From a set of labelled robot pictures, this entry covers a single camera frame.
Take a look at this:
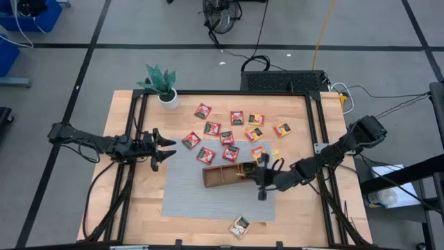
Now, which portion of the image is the grey woven mat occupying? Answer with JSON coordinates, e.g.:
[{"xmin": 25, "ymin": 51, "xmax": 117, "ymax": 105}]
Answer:
[{"xmin": 161, "ymin": 137, "xmax": 277, "ymax": 223}]

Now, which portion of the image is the black hanging cable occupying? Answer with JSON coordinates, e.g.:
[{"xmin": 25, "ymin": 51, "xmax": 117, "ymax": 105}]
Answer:
[{"xmin": 240, "ymin": 0, "xmax": 271, "ymax": 73}]

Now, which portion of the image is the grey metal cart base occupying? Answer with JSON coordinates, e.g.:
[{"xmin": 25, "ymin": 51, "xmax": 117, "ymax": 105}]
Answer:
[{"xmin": 0, "ymin": 76, "xmax": 33, "ymax": 88}]

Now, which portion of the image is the blue plastic bin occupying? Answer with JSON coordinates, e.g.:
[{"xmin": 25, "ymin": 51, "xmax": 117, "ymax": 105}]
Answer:
[
  {"xmin": 0, "ymin": 0, "xmax": 63, "ymax": 33},
  {"xmin": 0, "ymin": 34, "xmax": 21, "ymax": 78}
]

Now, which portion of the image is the white cardboard box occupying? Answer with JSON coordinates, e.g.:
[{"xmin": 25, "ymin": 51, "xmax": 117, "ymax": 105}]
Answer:
[{"xmin": 362, "ymin": 163, "xmax": 422, "ymax": 209}]

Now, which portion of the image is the white cable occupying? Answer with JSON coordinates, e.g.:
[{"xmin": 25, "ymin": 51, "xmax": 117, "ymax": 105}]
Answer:
[{"xmin": 329, "ymin": 82, "xmax": 355, "ymax": 115}]

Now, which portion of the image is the wooden three-compartment tray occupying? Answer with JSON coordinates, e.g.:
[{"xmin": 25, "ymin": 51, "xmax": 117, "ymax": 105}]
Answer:
[{"xmin": 202, "ymin": 161, "xmax": 259, "ymax": 188}]

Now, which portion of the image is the black aluminium table frame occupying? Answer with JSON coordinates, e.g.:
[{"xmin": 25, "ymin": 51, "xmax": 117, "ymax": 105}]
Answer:
[{"xmin": 78, "ymin": 89, "xmax": 374, "ymax": 250}]

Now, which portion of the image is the black perforated computer case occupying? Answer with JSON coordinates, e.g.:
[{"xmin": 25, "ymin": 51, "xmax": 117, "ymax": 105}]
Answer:
[{"xmin": 240, "ymin": 69, "xmax": 330, "ymax": 93}]

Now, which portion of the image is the red tea packet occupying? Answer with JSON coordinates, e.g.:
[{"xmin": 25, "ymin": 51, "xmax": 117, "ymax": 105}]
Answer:
[
  {"xmin": 230, "ymin": 110, "xmax": 245, "ymax": 126},
  {"xmin": 196, "ymin": 146, "xmax": 217, "ymax": 165},
  {"xmin": 203, "ymin": 121, "xmax": 222, "ymax": 137},
  {"xmin": 219, "ymin": 131, "xmax": 235, "ymax": 146},
  {"xmin": 194, "ymin": 102, "xmax": 212, "ymax": 121},
  {"xmin": 222, "ymin": 144, "xmax": 241, "ymax": 163},
  {"xmin": 181, "ymin": 131, "xmax": 202, "ymax": 150}
]

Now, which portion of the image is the snake plant in white pot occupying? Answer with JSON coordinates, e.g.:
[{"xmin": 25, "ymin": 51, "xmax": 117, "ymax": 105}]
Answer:
[{"xmin": 136, "ymin": 63, "xmax": 180, "ymax": 111}]

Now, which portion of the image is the yellow hanging cable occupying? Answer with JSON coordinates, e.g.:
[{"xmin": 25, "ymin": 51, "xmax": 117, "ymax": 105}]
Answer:
[{"xmin": 311, "ymin": 0, "xmax": 337, "ymax": 70}]

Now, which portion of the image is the black device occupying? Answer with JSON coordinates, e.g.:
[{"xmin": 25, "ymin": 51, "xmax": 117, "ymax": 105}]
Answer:
[{"xmin": 16, "ymin": 0, "xmax": 48, "ymax": 17}]

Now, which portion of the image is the black floor fan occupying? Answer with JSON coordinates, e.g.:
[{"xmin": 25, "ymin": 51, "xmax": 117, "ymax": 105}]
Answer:
[{"xmin": 202, "ymin": 0, "xmax": 244, "ymax": 49}]

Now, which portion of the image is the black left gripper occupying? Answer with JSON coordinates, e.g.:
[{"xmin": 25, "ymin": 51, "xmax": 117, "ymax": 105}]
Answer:
[{"xmin": 137, "ymin": 127, "xmax": 178, "ymax": 173}]

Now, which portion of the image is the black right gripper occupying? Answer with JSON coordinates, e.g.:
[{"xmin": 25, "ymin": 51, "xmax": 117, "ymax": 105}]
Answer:
[{"xmin": 244, "ymin": 153, "xmax": 302, "ymax": 201}]

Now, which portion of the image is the black metal stand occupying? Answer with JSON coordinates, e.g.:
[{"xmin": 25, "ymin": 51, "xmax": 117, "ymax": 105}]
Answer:
[{"xmin": 359, "ymin": 81, "xmax": 444, "ymax": 250}]

